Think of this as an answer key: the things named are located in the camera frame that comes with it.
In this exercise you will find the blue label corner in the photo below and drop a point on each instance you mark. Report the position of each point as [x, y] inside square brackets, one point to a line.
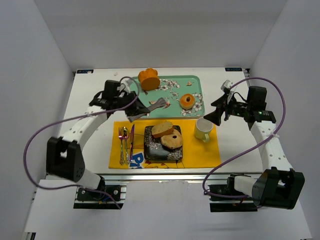
[233, 69]
[84, 71]

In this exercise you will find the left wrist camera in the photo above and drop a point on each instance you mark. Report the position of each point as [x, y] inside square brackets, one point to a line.
[125, 86]

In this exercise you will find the speckled raisin bagel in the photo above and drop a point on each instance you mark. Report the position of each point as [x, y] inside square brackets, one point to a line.
[173, 140]

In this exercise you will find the orange brioche loaf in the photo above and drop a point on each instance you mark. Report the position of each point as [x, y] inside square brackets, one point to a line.
[149, 79]

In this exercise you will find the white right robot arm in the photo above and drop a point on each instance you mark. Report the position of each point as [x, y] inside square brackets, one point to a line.
[279, 186]

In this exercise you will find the white and green mug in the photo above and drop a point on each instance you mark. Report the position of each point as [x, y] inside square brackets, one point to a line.
[202, 129]

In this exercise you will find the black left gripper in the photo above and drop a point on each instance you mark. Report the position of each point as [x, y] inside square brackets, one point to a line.
[133, 104]

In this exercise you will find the iridescent fork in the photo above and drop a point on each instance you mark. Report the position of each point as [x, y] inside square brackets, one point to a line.
[120, 136]

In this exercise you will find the yellow printed placemat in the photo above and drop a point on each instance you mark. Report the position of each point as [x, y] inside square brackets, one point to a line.
[195, 152]

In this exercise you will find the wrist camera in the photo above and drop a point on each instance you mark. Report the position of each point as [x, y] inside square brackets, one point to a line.
[226, 86]
[125, 86]

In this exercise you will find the aluminium table edge rail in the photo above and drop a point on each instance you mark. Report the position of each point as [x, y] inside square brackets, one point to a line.
[161, 177]

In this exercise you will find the iridescent spoon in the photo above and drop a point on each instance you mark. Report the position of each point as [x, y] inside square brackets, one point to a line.
[125, 138]

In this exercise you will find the mint floral serving tray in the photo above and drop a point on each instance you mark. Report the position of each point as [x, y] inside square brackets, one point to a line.
[172, 88]

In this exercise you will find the blue label left corner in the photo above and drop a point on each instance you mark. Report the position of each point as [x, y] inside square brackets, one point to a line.
[84, 71]

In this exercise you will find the brown bread slice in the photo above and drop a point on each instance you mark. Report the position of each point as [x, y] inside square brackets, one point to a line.
[162, 129]

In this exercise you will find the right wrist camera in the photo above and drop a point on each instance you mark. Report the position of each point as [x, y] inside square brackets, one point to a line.
[226, 86]

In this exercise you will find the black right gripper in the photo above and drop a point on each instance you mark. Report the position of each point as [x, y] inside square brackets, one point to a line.
[223, 107]

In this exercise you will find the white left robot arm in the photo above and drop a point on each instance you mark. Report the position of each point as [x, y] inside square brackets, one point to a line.
[64, 156]

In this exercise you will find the iridescent table knife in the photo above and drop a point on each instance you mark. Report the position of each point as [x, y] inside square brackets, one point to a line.
[131, 140]

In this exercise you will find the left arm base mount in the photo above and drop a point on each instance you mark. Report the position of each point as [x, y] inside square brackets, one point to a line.
[114, 200]

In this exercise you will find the black floral square plate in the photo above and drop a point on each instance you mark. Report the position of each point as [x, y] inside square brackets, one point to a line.
[155, 151]

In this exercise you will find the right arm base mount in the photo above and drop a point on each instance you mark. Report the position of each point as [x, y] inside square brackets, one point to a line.
[225, 200]

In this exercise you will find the golden plain bagel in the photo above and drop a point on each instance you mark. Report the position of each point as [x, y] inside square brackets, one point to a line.
[187, 101]

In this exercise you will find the blue label right corner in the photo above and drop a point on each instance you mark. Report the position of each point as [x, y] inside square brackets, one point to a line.
[233, 69]

